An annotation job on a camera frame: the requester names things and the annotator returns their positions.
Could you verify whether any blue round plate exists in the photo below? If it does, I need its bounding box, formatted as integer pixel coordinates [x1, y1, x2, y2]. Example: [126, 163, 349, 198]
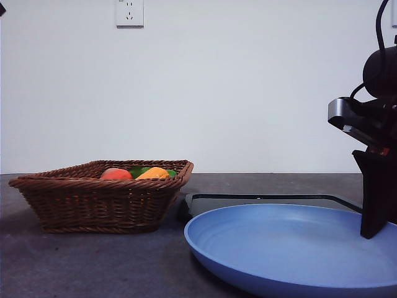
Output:
[184, 204, 397, 298]

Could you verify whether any yellow corn cob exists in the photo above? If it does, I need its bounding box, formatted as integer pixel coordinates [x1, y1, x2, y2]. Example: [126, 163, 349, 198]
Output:
[135, 166, 171, 181]

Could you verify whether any brown wicker basket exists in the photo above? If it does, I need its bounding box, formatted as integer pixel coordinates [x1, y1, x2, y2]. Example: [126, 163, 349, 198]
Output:
[8, 160, 194, 235]

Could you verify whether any black rectangular tray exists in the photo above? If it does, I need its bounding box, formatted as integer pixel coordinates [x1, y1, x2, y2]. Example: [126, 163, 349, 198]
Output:
[176, 193, 364, 223]

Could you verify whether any green bell pepper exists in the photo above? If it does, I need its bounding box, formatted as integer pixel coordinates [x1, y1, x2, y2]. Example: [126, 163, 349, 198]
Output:
[128, 166, 178, 180]

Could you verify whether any red tomato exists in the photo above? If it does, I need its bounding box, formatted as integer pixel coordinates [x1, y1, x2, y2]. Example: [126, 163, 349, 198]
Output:
[99, 168, 133, 181]

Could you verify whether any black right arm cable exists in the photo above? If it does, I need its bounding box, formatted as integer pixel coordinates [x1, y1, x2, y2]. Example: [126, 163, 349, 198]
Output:
[349, 0, 391, 102]

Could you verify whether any white wall socket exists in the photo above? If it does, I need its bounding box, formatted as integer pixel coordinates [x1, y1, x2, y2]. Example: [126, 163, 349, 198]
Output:
[115, 0, 145, 29]

